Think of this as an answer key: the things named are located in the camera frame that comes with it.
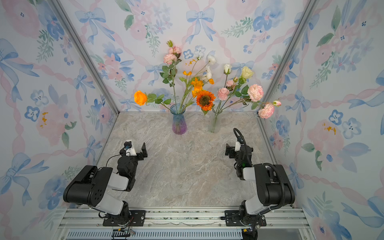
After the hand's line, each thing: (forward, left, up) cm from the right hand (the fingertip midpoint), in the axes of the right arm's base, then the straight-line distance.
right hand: (234, 143), depth 94 cm
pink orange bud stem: (+24, +16, +29) cm, 41 cm away
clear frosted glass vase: (+16, +12, +2) cm, 20 cm away
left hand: (-4, +59, +6) cm, 60 cm away
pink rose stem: (+17, +9, +25) cm, 32 cm away
